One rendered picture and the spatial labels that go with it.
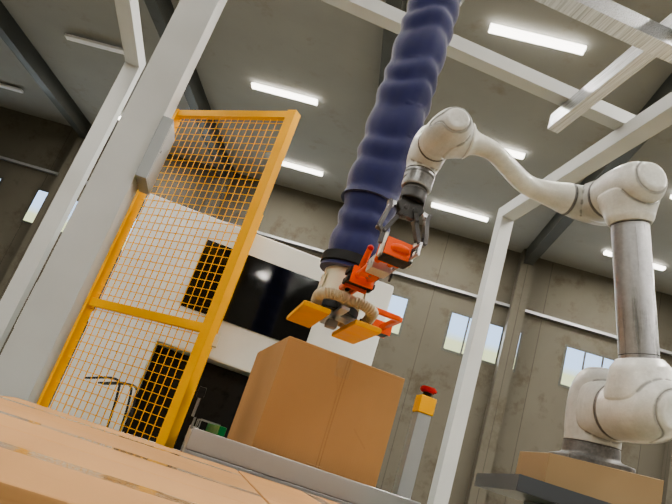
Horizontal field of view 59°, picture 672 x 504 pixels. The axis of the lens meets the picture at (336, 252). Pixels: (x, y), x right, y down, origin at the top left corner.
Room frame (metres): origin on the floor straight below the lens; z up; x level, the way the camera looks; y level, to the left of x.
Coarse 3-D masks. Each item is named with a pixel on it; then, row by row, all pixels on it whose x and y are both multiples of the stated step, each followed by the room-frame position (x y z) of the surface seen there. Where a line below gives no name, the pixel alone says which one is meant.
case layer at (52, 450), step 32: (0, 416) 0.99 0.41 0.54; (32, 416) 1.20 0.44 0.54; (64, 416) 1.52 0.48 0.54; (0, 448) 0.66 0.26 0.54; (32, 448) 0.74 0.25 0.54; (64, 448) 0.85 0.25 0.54; (96, 448) 1.00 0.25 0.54; (128, 448) 1.21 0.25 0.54; (160, 448) 1.53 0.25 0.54; (0, 480) 0.50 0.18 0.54; (32, 480) 0.54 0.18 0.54; (64, 480) 0.60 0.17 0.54; (96, 480) 0.66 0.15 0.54; (128, 480) 0.75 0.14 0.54; (160, 480) 0.85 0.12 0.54; (192, 480) 1.00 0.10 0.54; (224, 480) 1.21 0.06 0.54; (256, 480) 1.53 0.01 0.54
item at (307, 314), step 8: (304, 304) 1.97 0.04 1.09; (312, 304) 1.97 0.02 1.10; (296, 312) 2.12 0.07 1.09; (304, 312) 2.08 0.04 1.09; (312, 312) 2.03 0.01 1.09; (320, 312) 2.00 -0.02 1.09; (328, 312) 1.98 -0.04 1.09; (296, 320) 2.25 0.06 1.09; (304, 320) 2.21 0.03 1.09; (312, 320) 2.16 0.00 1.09; (320, 320) 2.12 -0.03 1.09
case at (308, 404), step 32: (288, 352) 1.83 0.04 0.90; (320, 352) 1.85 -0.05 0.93; (256, 384) 2.14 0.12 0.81; (288, 384) 1.84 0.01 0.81; (320, 384) 1.85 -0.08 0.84; (352, 384) 1.87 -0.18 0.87; (384, 384) 1.89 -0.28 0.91; (256, 416) 1.91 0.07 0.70; (288, 416) 1.84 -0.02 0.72; (320, 416) 1.86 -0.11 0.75; (352, 416) 1.88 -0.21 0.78; (384, 416) 1.90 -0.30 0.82; (288, 448) 1.85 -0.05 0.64; (320, 448) 1.87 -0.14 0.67; (352, 448) 1.88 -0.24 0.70; (384, 448) 1.90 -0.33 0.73
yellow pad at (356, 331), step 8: (360, 320) 2.10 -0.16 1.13; (344, 328) 2.13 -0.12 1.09; (352, 328) 2.07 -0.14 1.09; (360, 328) 2.03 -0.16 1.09; (368, 328) 2.01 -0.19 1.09; (376, 328) 2.01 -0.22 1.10; (336, 336) 2.30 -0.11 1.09; (344, 336) 2.25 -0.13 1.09; (352, 336) 2.20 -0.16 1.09; (360, 336) 2.16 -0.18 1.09; (368, 336) 2.12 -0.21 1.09
